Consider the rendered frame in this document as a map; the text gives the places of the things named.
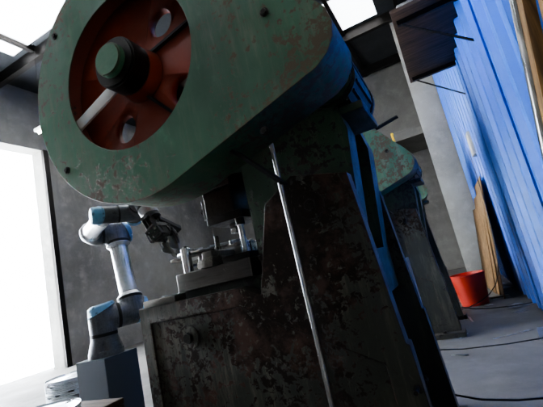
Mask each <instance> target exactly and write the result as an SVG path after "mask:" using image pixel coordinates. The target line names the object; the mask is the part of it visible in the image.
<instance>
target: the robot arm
mask: <svg viewBox="0 0 543 407"><path fill-rule="evenodd" d="M141 222H142V223H143V225H144V226H145V228H146V230H147V231H146V232H145V235H146V237H147V238H148V236H149V237H150V239H151V240H152V241H151V240H150V239H149V238H148V240H149V242H150V243H155V242H159V245H160V246H161V247H162V252H163V253H165V254H170V255H172V256H173V257H175V258H178V257H177V255H178V254H180V244H179V243H180V241H179V235H178V232H179V231H180V230H181V226H180V225H179V224H176V223H174V222H172V221H170V220H168V219H165V218H163V217H161V214H160V212H159V210H158V208H155V207H146V206H136V205H127V204H126V205H115V206H102V207H101V206H98V207H92V208H90V210H89V221H88V222H87V223H85V224H84V225H83V226H82V227H81V228H80V230H79V236H80V238H81V239H82V240H83V241H84V242H85V243H87V244H89V245H106V247H107V249H108V250H110V251H111V255H112V261H113V266H114V270H115V274H116V282H117V285H118V289H119V293H120V295H119V297H118V298H117V302H116V303H115V301H114V300H110V301H108V302H105V303H102V304H99V305H96V306H94V307H91V308H89V309H88V310H87V320H88V325H89V331H90V349H89V354H88V360H89V361H91V360H96V359H102V358H106V357H109V356H112V355H116V354H119V353H121V352H123V351H125V349H124V345H123V342H122V341H121V339H120V336H119V334H118V328H120V327H123V326H126V325H132V324H136V323H139V322H141V320H140V314H139V309H143V308H144V304H143V302H146V301H148V299H147V296H143V295H142V292H140V291H138V289H137V282H136V279H135V275H134V271H133V265H132V261H131V258H130V253H129V250H128V246H129V245H130V241H131V240H132V239H133V235H132V233H133V232H132V229H131V227H130V225H131V226H136V225H139V224H140V223H141ZM168 240H169V242H167V241H168Z"/></svg>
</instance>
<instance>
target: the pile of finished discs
mask: <svg viewBox="0 0 543 407"><path fill-rule="evenodd" d="M36 407H82V400H81V399H80V398H75V400H71V398H69V399H64V400H59V401H53V402H50V403H47V404H43V405H38V406H36Z"/></svg>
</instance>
